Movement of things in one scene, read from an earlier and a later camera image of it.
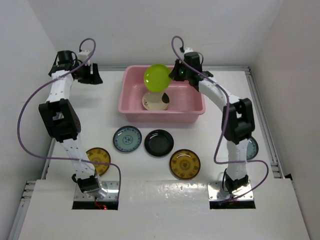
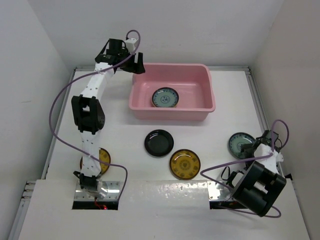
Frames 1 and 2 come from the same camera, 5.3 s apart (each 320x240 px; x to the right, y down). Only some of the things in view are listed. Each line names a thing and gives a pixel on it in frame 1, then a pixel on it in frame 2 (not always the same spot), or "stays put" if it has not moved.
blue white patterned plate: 127,139 to 165,97
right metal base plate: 216,192 stays put
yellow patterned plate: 98,154 stays put
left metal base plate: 109,191 stays put
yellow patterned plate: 185,164 stays put
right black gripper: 174,75 to 245,149
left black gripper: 94,79 to 139,67
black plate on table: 159,142 stays put
